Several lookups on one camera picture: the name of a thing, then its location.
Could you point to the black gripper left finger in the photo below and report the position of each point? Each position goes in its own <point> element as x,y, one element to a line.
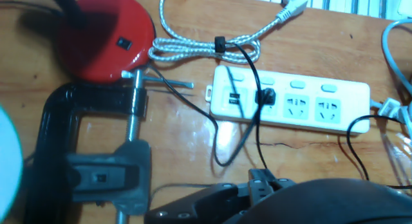
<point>199,208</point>

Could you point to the green clamp desk lamp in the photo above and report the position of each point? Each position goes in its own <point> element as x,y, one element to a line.
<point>128,172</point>

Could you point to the white power strip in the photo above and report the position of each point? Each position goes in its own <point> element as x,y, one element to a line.
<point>305,89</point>

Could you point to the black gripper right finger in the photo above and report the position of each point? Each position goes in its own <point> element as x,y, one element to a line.
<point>284,183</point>

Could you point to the red desk lamp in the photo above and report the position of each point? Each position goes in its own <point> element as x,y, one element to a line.
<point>112,56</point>

